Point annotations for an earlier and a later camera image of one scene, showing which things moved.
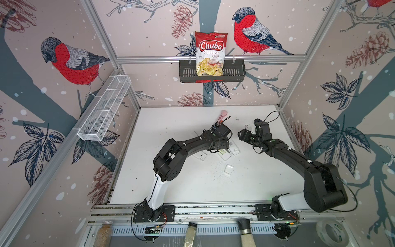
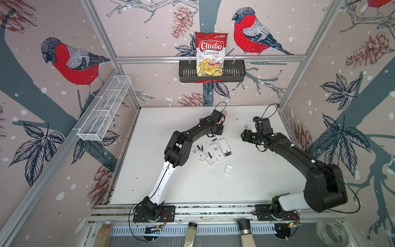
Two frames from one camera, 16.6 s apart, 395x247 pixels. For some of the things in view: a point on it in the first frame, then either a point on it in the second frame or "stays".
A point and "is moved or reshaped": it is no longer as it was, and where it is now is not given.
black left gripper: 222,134 -> 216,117
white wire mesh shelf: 100,117 stays
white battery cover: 228,169 stays
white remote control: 234,148 is moved or reshaped
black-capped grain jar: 246,236 stays
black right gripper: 244,134 stays
